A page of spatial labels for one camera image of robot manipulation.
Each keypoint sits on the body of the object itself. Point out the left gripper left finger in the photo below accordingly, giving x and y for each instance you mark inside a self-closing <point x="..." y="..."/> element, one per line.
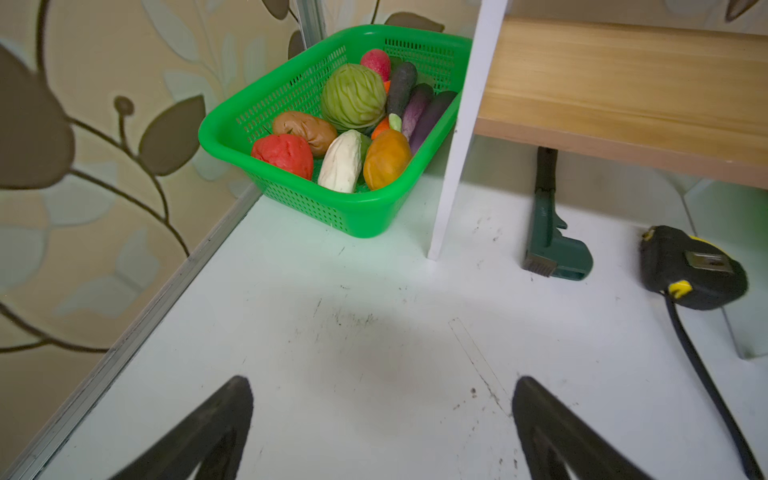
<point x="207" y="444"/>

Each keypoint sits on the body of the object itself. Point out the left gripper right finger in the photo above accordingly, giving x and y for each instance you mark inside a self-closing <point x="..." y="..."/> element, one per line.
<point x="557" y="444"/>

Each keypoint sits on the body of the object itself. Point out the dark green pipe wrench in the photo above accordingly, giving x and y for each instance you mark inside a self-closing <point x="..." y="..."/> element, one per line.
<point x="548" y="252"/>

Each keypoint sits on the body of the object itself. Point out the black tape measure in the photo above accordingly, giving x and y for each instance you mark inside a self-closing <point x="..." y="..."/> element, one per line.
<point x="696" y="274"/>

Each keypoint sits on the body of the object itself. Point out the red strawberry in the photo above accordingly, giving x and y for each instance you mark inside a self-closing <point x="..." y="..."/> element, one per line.
<point x="287" y="152"/>

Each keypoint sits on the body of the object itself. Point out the white napa cabbage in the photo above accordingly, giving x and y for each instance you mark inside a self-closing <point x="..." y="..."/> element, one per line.
<point x="343" y="162"/>

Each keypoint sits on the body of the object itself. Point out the left green vegetable basket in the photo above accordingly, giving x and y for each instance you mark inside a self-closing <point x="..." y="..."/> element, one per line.
<point x="343" y="131"/>

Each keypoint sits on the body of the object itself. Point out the orange yellow pepper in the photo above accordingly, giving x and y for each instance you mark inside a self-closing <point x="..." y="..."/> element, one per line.
<point x="387" y="158"/>

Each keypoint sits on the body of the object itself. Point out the brown potato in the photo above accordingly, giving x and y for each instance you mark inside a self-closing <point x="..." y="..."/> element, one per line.
<point x="317" y="132"/>

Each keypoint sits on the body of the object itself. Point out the dark purple eggplant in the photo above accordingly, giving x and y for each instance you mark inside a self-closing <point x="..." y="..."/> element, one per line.
<point x="429" y="118"/>

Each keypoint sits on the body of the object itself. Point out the white wooden two-tier shelf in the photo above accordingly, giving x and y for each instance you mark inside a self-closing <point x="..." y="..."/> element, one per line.
<point x="682" y="100"/>

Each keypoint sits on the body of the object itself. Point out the green cabbage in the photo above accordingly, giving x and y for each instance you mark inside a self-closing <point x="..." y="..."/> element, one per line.
<point x="354" y="98"/>

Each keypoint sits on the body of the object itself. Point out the dark green cucumber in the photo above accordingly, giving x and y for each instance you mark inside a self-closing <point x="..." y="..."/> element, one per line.
<point x="402" y="80"/>

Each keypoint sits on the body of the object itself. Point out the pink red radish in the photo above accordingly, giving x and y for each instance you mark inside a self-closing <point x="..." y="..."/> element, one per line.
<point x="378" y="61"/>

